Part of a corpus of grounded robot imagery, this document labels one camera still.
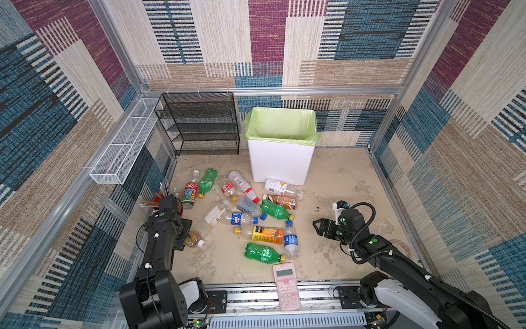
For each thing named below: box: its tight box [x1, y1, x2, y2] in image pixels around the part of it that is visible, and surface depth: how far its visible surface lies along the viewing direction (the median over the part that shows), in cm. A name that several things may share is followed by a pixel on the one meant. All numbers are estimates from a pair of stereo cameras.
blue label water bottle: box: [283, 220, 300, 261], surface depth 85 cm
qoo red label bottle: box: [180, 169, 200, 210], surface depth 99 cm
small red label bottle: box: [221, 182, 236, 197], surface depth 101 cm
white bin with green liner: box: [243, 106, 320, 186], surface depth 97 cm
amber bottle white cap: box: [184, 228, 206, 249], surface depth 85 cm
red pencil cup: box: [139, 180, 174, 210], surface depth 91 cm
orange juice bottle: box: [234, 225, 285, 245], surface depth 86 cm
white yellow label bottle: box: [264, 178, 305, 201], surface depth 100 cm
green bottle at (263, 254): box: [244, 241, 287, 265], surface depth 81 cm
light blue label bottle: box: [234, 196, 263, 218], surface depth 95 cm
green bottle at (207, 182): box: [197, 167, 218, 199], surface depth 104 cm
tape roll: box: [390, 239, 413, 260], surface depth 87 cm
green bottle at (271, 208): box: [259, 199, 296, 221], surface depth 95 cm
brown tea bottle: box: [262, 193, 298, 211], surface depth 96 cm
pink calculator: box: [272, 261, 302, 312], surface depth 77 cm
